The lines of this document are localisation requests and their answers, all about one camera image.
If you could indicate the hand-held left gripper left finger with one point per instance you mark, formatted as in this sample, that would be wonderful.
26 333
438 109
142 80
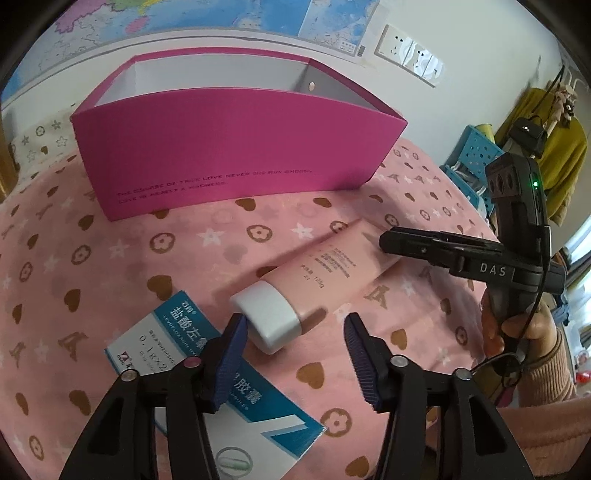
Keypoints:
231 360

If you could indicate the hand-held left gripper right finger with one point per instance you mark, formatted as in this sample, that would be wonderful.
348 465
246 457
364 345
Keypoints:
360 360

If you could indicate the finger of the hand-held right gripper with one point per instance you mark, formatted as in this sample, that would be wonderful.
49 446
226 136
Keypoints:
443 237
411 249

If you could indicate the pink cream tube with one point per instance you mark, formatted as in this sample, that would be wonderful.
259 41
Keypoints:
323 272

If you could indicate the pink cardboard box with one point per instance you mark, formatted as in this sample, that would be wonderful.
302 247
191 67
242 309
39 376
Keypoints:
231 138

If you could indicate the black shoulder bag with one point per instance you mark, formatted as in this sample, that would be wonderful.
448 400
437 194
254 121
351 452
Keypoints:
528 136

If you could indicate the person's right forearm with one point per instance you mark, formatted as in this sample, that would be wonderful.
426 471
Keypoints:
549 369

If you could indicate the person's right hand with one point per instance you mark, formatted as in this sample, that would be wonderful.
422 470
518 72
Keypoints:
531 330

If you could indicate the blue white medicine box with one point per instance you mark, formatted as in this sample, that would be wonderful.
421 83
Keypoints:
161 332

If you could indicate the blue perforated basket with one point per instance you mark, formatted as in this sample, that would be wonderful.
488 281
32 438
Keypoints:
475 152

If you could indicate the yellow garment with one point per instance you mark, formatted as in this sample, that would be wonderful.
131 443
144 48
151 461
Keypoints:
565 157

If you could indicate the hanging plush toy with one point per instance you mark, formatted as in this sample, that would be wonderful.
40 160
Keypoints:
567 104

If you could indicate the white coat rack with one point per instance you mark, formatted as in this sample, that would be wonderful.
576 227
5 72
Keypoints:
568 78

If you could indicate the white wall switch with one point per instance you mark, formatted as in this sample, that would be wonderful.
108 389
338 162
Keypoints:
436 70

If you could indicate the white wall socket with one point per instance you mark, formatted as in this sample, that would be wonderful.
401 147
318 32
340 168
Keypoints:
419 57
392 45

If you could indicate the wooden bed frame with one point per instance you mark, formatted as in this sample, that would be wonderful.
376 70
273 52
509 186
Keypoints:
5 170

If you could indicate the wall map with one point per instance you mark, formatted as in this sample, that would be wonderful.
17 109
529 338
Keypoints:
184 18

